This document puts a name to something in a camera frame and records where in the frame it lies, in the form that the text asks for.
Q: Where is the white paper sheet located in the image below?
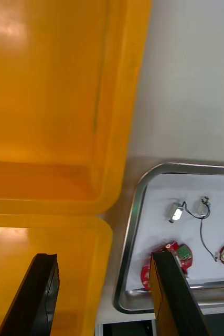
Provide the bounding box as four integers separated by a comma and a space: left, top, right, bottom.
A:
125, 172, 224, 291

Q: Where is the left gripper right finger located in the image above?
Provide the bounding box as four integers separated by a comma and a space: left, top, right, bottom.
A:
149, 250, 211, 336

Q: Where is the steel tray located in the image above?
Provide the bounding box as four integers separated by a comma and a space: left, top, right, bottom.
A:
113, 162, 224, 315

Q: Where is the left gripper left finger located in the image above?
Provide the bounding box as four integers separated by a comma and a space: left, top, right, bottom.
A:
0, 253, 60, 336

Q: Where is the round red circuit board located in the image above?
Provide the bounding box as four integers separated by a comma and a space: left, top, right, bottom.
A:
140, 240, 194, 292

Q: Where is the yellow-orange plastic bin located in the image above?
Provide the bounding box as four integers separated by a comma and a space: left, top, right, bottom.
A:
0, 214, 114, 336
0, 0, 153, 216

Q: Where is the small metal solenoid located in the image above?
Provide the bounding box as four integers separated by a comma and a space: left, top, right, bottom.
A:
167, 200, 219, 263
196, 195, 213, 219

